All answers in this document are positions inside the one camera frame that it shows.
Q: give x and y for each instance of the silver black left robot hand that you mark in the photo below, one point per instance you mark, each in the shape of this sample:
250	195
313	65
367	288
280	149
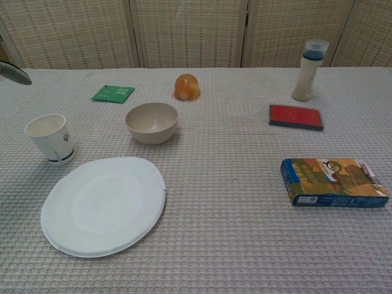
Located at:
13	74

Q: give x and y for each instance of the small white paper cup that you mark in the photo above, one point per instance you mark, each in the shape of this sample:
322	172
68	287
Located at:
52	144

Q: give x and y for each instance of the beige bowl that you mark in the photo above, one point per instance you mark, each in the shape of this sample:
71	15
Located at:
151	130

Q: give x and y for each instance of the large white plate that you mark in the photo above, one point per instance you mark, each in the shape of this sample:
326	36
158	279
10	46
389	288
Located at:
104	208

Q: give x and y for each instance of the green foil packet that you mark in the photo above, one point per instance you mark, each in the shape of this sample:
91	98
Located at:
112	94

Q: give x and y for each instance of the orange onion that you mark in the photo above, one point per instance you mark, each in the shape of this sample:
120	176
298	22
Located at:
186	87

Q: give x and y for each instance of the beige woven folding screen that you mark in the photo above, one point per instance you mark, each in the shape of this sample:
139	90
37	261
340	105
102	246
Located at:
190	30

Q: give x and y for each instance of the white woven tablecloth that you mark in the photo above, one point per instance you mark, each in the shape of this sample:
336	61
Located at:
214	183

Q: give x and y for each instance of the red ink pad case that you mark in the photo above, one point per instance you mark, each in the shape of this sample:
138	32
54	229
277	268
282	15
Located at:
295	117

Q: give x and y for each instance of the cream bottle with blue cap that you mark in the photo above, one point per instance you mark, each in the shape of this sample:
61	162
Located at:
304	79

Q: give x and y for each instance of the colourful printed carton box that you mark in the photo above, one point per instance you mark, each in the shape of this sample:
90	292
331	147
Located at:
333	183

